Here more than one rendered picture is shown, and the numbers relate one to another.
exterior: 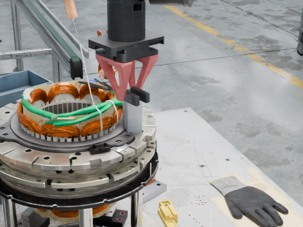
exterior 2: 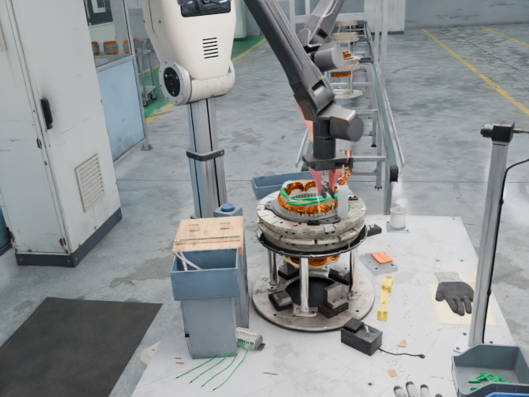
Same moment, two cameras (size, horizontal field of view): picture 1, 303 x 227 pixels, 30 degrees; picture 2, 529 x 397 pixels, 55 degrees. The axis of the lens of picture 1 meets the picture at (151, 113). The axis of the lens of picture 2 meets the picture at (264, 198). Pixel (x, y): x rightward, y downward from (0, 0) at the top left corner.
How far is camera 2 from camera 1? 58 cm
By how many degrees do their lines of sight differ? 30
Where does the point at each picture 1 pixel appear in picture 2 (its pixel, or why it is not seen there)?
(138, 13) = (327, 142)
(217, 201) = (430, 286)
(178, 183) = (409, 268)
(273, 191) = not seen: hidden behind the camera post
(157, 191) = (389, 268)
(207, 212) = (417, 291)
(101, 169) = (311, 235)
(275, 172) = not seen: outside the picture
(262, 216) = (456, 303)
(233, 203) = (440, 290)
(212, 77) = not seen: outside the picture
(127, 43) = (319, 160)
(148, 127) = (354, 217)
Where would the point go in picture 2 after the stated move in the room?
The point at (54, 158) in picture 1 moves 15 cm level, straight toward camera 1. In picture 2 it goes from (285, 223) to (266, 249)
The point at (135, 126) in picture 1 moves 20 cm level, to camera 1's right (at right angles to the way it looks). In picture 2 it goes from (343, 213) to (415, 228)
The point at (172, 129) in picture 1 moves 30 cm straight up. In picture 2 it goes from (432, 230) to (438, 157)
